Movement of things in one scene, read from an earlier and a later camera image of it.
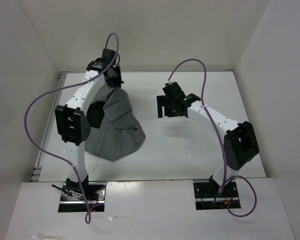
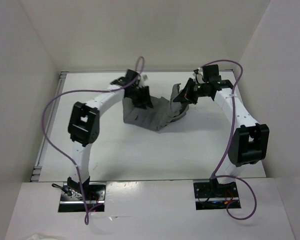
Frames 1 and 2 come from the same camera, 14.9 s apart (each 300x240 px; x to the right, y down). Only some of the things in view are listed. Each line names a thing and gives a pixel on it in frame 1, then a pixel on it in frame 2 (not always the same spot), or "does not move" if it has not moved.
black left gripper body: (115, 79) -> (138, 93)
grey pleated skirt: (122, 132) -> (164, 111)
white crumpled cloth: (37, 237) does not move
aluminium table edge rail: (38, 167) does not move
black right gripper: (163, 100) -> (187, 91)
